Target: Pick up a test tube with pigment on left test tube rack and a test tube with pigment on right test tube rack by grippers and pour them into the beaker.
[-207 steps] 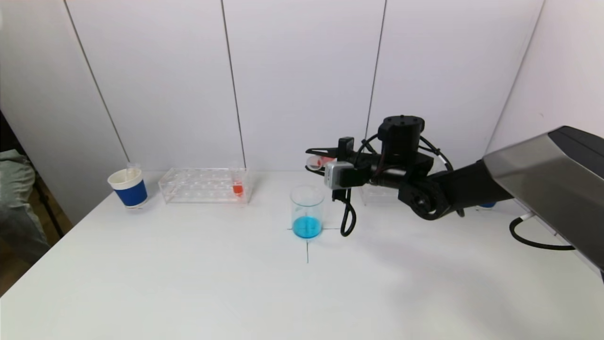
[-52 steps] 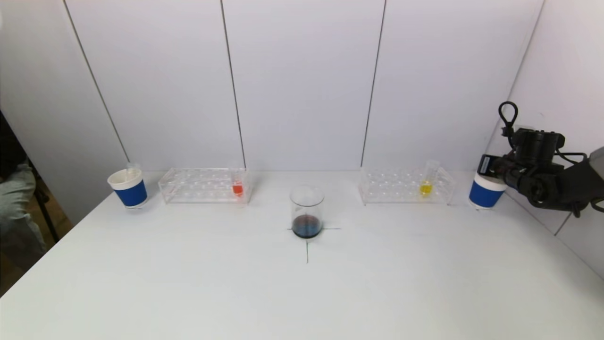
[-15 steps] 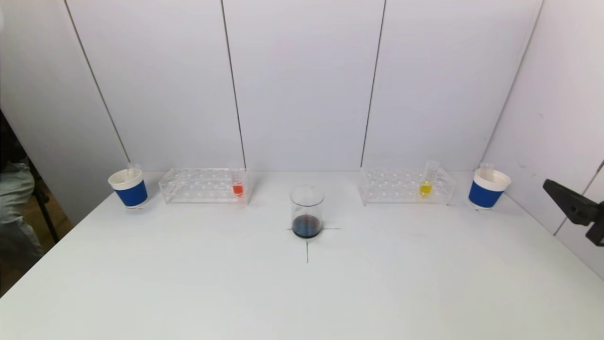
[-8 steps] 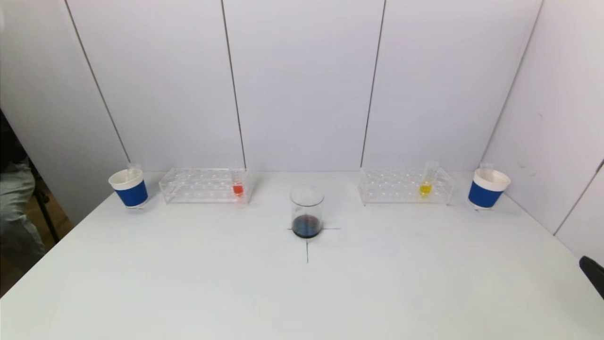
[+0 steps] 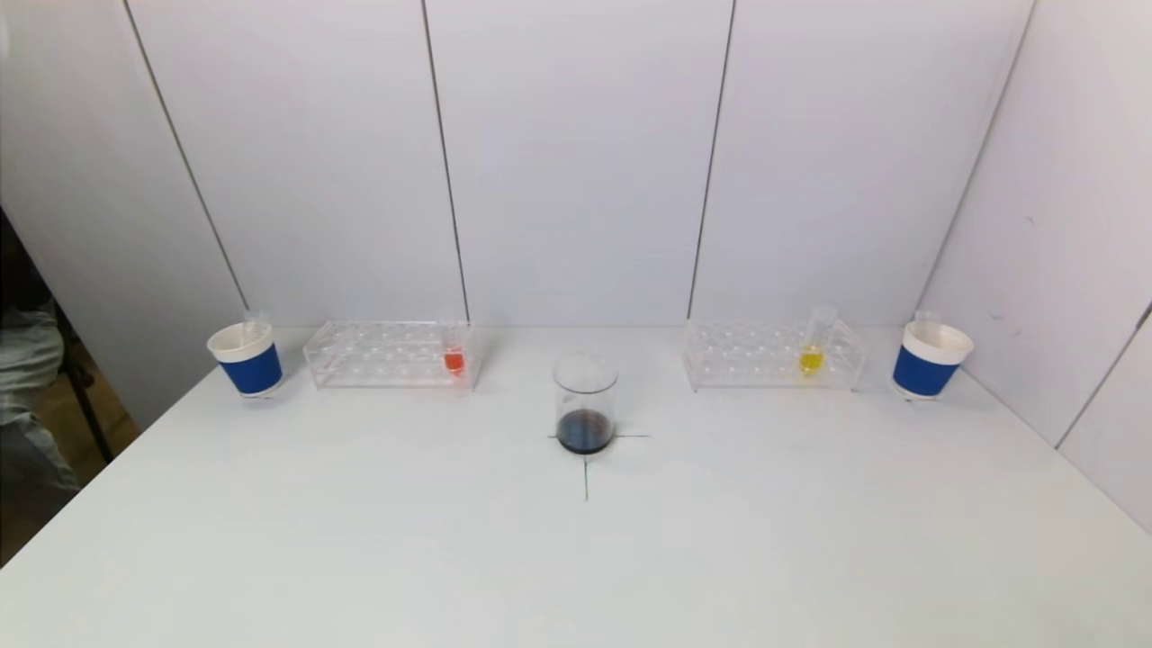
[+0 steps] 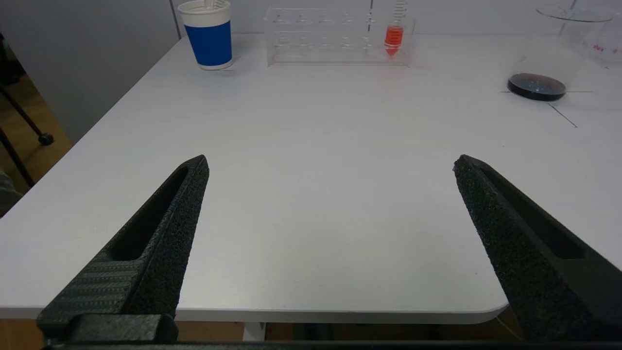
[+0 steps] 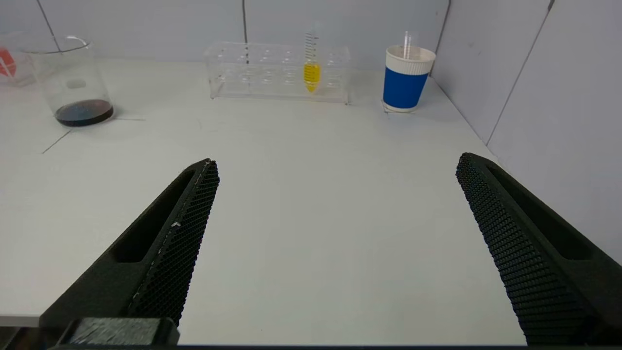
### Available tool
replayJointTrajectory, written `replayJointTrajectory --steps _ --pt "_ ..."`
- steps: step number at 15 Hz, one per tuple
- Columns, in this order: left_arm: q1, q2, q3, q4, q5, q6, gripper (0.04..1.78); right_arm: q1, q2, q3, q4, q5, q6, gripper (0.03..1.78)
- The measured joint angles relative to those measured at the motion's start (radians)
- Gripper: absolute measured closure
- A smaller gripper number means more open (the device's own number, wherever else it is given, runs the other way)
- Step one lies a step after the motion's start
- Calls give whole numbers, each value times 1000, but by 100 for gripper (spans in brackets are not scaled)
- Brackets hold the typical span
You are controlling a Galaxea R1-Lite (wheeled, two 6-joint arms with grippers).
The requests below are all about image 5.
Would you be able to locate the test tube with yellow pigment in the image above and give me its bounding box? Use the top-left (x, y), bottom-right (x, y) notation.
top-left (798, 303), bottom-right (842, 377)

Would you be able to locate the clear acrylic test tube rack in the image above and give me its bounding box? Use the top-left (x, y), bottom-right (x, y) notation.
top-left (301, 318), bottom-right (481, 391)
top-left (683, 316), bottom-right (869, 392)

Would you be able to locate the black tripod stand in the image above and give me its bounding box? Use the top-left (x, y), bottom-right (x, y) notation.
top-left (54, 306), bottom-right (116, 465)

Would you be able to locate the grey trouser leg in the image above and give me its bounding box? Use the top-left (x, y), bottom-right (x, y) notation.
top-left (0, 306), bottom-right (82, 523)

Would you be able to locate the clear glass beaker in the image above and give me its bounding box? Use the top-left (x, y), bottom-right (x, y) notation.
top-left (552, 353), bottom-right (621, 457)

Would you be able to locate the blue and white paper cup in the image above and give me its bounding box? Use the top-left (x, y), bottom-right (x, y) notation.
top-left (205, 320), bottom-right (284, 400)
top-left (891, 319), bottom-right (977, 401)

